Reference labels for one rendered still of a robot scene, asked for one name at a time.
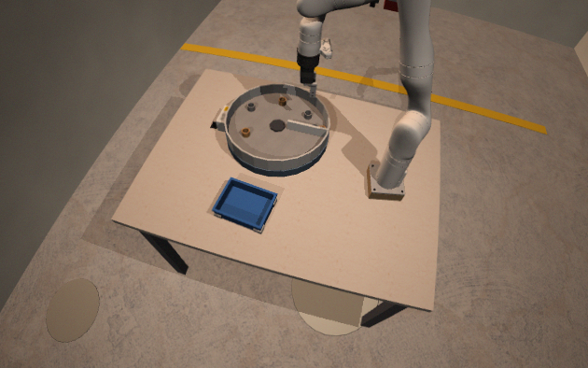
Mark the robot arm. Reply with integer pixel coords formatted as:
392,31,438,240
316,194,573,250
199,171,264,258
296,0,434,189

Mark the blue open crate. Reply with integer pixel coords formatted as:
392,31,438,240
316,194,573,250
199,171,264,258
212,177,277,234

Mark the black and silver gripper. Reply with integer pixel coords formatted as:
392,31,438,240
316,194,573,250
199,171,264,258
297,38,332,97

